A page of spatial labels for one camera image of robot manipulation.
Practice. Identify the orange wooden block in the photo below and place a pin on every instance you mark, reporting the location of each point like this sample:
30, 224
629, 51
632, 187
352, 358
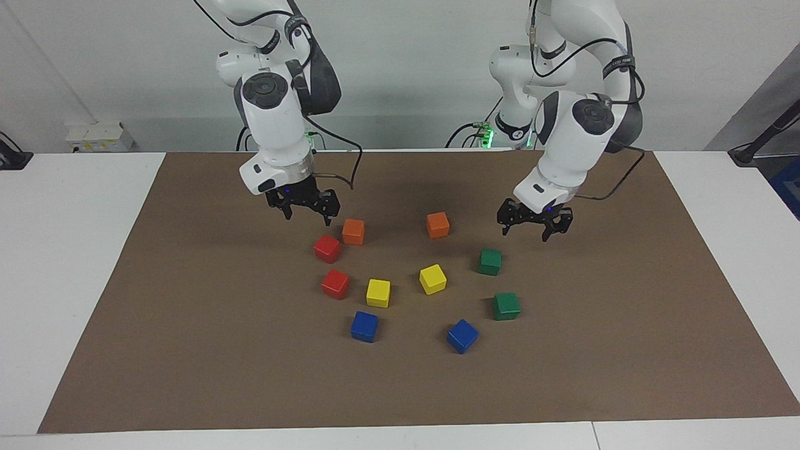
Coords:
353, 231
437, 224

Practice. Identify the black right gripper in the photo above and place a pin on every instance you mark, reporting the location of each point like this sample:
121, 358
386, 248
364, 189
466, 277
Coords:
303, 195

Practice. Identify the black stand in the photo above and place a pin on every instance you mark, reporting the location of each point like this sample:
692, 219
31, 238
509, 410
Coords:
747, 153

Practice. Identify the brown table mat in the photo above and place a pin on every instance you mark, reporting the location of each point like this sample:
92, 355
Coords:
250, 362

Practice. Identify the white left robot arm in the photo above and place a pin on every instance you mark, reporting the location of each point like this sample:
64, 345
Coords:
562, 144

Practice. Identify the green wooden block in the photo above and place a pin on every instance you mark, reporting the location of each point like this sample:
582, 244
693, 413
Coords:
490, 262
505, 306

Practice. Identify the blue wooden block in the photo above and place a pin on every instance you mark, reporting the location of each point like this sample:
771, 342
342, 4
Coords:
364, 326
462, 335

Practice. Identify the black clamp base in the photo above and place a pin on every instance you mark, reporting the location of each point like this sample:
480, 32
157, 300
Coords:
12, 159

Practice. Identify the red wooden block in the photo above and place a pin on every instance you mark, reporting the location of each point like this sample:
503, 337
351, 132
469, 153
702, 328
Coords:
327, 248
335, 284

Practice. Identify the white power strip box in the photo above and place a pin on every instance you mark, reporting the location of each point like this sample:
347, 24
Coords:
100, 137

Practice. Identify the yellow wooden block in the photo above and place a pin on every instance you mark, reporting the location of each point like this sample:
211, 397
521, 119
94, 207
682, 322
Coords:
432, 279
378, 292

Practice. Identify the blue object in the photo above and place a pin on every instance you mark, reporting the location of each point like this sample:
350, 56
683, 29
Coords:
789, 184

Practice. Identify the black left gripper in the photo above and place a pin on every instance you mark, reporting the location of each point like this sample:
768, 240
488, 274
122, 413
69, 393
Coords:
537, 215

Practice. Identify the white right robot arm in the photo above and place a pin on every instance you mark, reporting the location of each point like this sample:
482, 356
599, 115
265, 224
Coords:
275, 125

